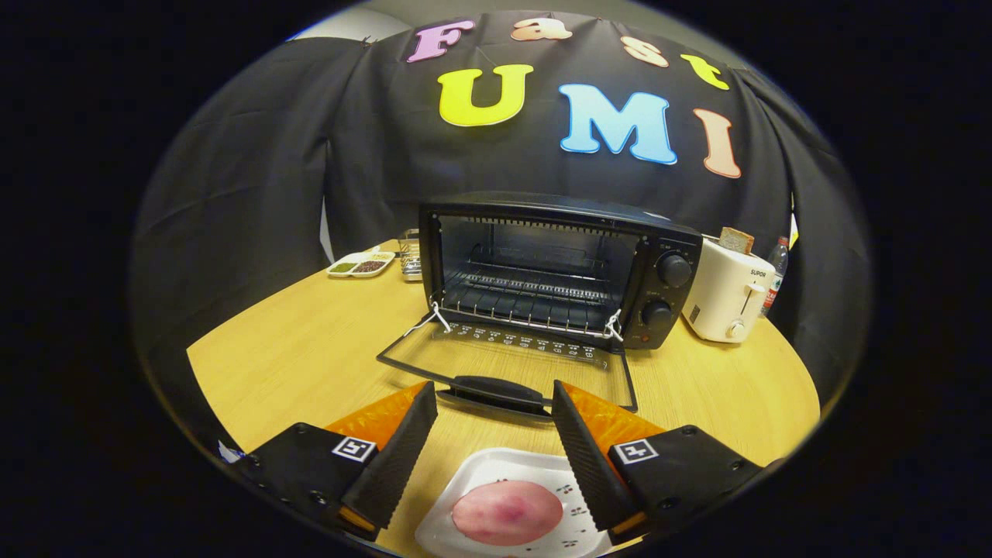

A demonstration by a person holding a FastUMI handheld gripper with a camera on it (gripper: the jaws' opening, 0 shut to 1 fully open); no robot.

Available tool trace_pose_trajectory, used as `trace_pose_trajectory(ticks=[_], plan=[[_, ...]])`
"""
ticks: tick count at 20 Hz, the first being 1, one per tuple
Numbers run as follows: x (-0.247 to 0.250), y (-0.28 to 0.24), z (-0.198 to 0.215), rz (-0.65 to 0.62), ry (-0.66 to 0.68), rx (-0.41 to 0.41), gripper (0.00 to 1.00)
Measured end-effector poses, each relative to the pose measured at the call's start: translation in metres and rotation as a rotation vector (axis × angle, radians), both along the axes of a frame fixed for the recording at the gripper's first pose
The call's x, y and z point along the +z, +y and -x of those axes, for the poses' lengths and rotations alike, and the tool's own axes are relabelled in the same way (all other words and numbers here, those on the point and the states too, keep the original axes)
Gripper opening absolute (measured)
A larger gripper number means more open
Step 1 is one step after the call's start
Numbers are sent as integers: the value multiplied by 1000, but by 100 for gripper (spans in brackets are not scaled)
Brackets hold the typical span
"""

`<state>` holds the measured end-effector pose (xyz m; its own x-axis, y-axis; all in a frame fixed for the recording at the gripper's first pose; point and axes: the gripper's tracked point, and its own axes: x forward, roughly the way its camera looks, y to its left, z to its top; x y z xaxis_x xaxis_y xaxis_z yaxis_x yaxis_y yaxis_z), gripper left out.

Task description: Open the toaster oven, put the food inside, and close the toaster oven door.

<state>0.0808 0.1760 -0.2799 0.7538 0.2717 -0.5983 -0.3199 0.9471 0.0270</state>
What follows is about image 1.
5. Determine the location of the oven wire rack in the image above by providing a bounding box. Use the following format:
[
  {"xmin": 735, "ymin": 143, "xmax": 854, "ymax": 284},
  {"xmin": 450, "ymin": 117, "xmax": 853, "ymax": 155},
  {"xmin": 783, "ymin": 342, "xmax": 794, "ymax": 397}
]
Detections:
[{"xmin": 443, "ymin": 267, "xmax": 621, "ymax": 338}]

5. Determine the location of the white pop-up toaster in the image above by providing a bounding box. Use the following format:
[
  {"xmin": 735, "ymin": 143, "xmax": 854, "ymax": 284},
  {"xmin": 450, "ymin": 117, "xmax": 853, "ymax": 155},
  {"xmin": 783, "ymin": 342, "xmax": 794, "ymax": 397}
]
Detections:
[{"xmin": 682, "ymin": 236, "xmax": 776, "ymax": 344}]

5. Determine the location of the clear glass container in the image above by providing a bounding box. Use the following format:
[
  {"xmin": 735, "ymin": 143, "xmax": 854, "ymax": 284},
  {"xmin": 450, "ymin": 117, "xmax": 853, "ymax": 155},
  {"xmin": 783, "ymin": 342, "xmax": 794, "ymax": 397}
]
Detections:
[{"xmin": 398, "ymin": 229, "xmax": 423, "ymax": 281}]

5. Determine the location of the pink meat slice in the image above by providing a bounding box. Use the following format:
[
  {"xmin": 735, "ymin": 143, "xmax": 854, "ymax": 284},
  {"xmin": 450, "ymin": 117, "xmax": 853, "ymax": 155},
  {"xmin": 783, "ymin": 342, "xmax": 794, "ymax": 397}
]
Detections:
[{"xmin": 452, "ymin": 480, "xmax": 564, "ymax": 546}]

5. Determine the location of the white square plate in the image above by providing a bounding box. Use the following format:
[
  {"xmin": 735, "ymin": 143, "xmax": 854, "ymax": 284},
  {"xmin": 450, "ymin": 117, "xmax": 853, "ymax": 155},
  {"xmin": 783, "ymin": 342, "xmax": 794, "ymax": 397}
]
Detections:
[{"xmin": 415, "ymin": 447, "xmax": 613, "ymax": 558}]

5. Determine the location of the white divided spice dish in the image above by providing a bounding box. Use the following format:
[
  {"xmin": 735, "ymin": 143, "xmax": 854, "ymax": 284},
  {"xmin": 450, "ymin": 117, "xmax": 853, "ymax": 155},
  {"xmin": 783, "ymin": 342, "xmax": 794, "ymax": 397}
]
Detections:
[{"xmin": 326, "ymin": 250, "xmax": 396, "ymax": 279}]

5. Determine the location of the clear plastic water bottle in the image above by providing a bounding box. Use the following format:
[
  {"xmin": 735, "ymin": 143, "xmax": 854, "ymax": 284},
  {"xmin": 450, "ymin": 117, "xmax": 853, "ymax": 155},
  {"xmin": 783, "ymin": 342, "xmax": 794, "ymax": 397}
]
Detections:
[{"xmin": 762, "ymin": 236, "xmax": 790, "ymax": 317}]

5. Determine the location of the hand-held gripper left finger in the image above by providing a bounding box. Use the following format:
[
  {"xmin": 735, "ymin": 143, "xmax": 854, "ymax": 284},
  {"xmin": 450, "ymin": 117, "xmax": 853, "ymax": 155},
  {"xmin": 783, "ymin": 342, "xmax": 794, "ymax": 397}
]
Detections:
[{"xmin": 232, "ymin": 380, "xmax": 439, "ymax": 542}]

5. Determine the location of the black toaster oven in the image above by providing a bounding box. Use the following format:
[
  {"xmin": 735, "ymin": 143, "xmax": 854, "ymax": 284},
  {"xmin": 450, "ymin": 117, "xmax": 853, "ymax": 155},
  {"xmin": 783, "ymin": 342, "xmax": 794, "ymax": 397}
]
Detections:
[{"xmin": 377, "ymin": 191, "xmax": 704, "ymax": 423}]

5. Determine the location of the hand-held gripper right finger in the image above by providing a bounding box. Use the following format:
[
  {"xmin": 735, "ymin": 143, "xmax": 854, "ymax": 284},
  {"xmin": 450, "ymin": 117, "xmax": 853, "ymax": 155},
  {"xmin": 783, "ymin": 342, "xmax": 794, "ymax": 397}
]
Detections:
[{"xmin": 552, "ymin": 380, "xmax": 764, "ymax": 545}]

